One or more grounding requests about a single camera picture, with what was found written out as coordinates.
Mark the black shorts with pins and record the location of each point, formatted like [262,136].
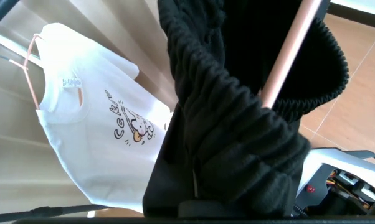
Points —
[231,140]

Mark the white printed t-shirt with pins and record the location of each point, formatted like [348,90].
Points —
[97,155]

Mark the pink clothes hanger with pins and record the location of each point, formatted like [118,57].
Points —
[30,84]
[287,53]

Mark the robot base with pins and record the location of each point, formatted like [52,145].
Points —
[330,158]

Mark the beige curtain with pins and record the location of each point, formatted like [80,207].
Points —
[13,140]

